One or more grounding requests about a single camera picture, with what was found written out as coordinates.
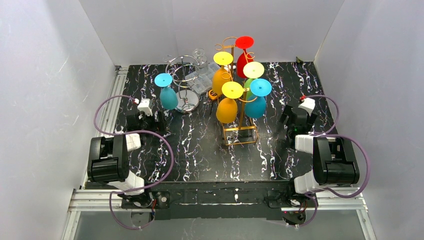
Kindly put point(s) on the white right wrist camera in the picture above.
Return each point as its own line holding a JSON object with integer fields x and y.
{"x": 308, "y": 104}

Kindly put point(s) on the blue plastic goblet back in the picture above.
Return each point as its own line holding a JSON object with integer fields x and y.
{"x": 259, "y": 88}

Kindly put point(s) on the red plastic goblet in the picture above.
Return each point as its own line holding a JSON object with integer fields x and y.
{"x": 243, "y": 43}

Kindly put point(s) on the blue plastic goblet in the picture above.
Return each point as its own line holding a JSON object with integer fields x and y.
{"x": 259, "y": 88}
{"x": 168, "y": 96}

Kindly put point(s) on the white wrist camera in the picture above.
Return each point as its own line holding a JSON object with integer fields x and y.
{"x": 308, "y": 104}
{"x": 144, "y": 105}

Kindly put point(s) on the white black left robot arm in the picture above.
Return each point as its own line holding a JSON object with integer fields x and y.
{"x": 108, "y": 161}

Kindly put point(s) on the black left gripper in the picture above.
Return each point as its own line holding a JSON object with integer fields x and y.
{"x": 154, "y": 120}

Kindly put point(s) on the clear glass wine glass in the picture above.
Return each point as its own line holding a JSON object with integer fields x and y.
{"x": 202, "y": 62}

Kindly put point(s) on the clear plastic parts box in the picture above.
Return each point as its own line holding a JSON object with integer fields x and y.
{"x": 204, "y": 82}

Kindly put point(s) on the chrome spiral glass rack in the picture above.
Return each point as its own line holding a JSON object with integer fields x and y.
{"x": 185, "y": 74}

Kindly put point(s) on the green plastic goblet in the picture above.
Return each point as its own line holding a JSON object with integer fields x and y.
{"x": 252, "y": 70}

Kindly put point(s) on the orange plastic goblet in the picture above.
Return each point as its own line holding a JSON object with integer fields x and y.
{"x": 228, "y": 108}
{"x": 221, "y": 58}

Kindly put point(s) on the gold wire glass rack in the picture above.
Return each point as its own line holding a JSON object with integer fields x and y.
{"x": 242, "y": 130}

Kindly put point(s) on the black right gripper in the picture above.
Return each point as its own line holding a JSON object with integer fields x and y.
{"x": 296, "y": 117}

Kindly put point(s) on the yellow tape measure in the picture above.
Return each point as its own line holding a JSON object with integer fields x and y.
{"x": 212, "y": 95}

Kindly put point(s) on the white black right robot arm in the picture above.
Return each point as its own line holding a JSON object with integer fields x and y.
{"x": 333, "y": 164}

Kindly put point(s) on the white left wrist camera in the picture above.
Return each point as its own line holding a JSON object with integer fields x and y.
{"x": 144, "y": 105}

